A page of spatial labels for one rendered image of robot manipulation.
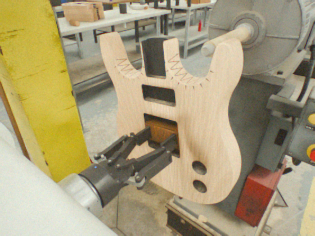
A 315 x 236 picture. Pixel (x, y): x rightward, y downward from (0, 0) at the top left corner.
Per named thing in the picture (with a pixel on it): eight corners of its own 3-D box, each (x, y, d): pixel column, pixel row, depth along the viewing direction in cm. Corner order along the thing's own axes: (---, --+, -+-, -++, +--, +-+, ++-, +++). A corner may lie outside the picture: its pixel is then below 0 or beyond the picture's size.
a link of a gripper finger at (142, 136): (139, 146, 51) (137, 145, 52) (157, 132, 56) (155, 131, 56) (137, 135, 50) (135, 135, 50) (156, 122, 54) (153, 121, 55)
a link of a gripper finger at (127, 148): (116, 178, 43) (109, 177, 43) (138, 145, 52) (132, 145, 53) (111, 163, 41) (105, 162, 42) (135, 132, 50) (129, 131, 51)
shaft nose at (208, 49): (205, 42, 44) (215, 44, 42) (203, 53, 45) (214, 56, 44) (200, 44, 42) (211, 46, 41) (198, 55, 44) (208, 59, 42)
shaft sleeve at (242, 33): (237, 26, 55) (250, 28, 53) (234, 38, 57) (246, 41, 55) (203, 39, 43) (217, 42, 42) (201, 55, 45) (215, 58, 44)
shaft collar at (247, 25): (238, 21, 56) (256, 24, 54) (234, 39, 59) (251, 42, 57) (235, 22, 55) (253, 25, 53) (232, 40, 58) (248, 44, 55)
